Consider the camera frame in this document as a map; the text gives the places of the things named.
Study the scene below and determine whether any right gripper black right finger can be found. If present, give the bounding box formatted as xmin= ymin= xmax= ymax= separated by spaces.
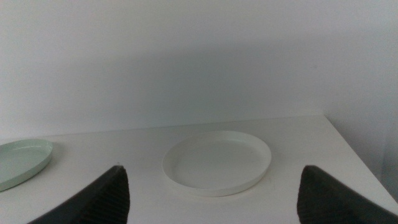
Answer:
xmin=297 ymin=165 xmax=398 ymax=224

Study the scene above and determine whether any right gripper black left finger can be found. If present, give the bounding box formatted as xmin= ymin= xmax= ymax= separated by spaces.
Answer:
xmin=27 ymin=165 xmax=131 ymax=224

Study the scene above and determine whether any pale green shallow bowl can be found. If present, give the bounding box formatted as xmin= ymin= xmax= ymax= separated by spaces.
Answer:
xmin=0 ymin=138 xmax=53 ymax=192

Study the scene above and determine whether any white shallow bowl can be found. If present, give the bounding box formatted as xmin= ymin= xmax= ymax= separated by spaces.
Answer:
xmin=162 ymin=130 xmax=272 ymax=197

